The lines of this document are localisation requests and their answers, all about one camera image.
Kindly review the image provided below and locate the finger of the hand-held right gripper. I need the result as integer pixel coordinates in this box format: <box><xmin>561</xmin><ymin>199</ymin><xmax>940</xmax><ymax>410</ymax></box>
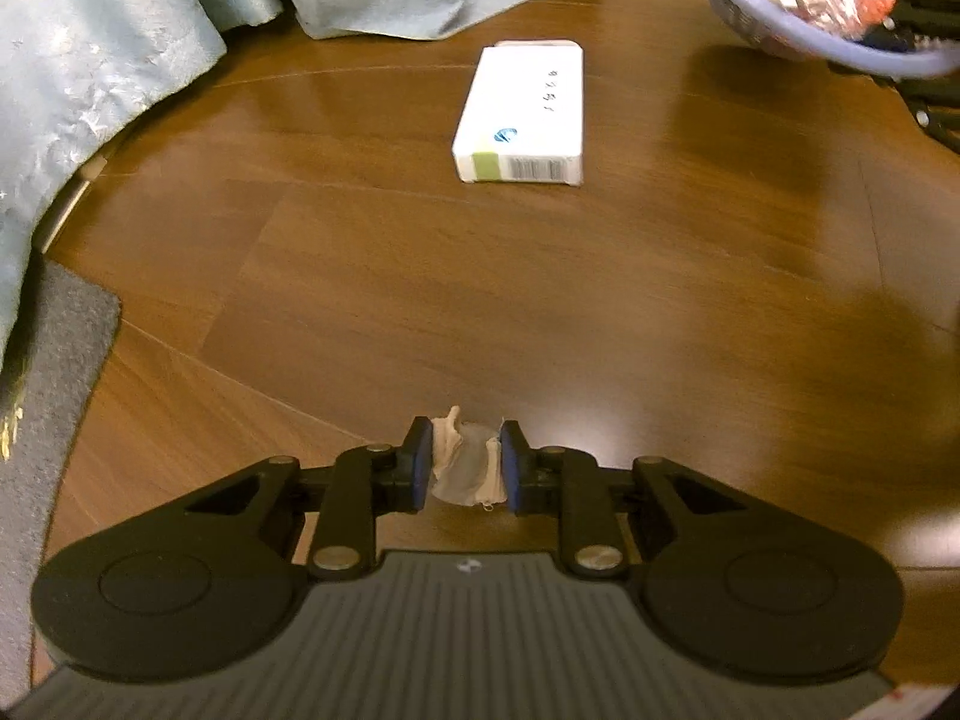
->
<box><xmin>895</xmin><ymin>77</ymin><xmax>960</xmax><ymax>160</ymax></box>
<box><xmin>862</xmin><ymin>0</ymin><xmax>960</xmax><ymax>55</ymax></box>

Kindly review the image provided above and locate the grey door mat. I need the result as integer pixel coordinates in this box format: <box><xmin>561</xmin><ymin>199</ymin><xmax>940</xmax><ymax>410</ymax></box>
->
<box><xmin>0</xmin><ymin>259</ymin><xmax>123</xmax><ymax>685</ymax></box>

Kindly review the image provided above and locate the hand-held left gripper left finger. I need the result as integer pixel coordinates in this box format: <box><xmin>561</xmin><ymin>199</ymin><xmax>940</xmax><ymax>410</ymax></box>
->
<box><xmin>183</xmin><ymin>416</ymin><xmax>437</xmax><ymax>580</ymax></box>

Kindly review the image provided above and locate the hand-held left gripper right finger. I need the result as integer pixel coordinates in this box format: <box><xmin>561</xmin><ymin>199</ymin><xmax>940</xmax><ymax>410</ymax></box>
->
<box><xmin>499</xmin><ymin>420</ymin><xmax>752</xmax><ymax>580</ymax></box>

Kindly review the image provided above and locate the grey-blue star curtain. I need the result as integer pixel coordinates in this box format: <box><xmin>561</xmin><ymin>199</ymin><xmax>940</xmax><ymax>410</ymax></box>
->
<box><xmin>0</xmin><ymin>0</ymin><xmax>287</xmax><ymax>392</ymax></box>

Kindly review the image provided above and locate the white medicine box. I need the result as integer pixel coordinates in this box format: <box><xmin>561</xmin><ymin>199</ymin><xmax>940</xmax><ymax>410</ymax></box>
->
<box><xmin>452</xmin><ymin>40</ymin><xmax>585</xmax><ymax>188</ymax></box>

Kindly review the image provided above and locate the purple plastic mesh basket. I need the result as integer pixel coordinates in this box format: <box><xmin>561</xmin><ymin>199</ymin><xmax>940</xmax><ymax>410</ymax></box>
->
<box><xmin>667</xmin><ymin>0</ymin><xmax>960</xmax><ymax>79</ymax></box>

